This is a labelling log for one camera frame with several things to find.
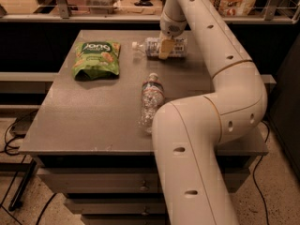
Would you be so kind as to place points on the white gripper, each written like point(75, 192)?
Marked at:
point(170, 28)

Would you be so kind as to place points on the blue labelled plastic bottle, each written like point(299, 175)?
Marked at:
point(151, 45)

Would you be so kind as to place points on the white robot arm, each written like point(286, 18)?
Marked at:
point(186, 131)

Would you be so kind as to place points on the clear crumpled plastic bottle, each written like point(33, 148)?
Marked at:
point(152, 99)

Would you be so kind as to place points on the green snack bag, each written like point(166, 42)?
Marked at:
point(96, 60)

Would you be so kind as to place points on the grey drawer cabinet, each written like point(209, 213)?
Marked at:
point(87, 139)

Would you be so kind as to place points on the top drawer knob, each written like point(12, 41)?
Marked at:
point(144, 187)

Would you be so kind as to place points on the drawer knob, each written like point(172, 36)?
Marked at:
point(144, 187)
point(145, 212)

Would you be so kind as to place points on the black metal stand leg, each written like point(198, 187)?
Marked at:
point(27, 169)

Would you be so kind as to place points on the grey metal shelf rail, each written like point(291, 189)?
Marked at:
point(124, 11)

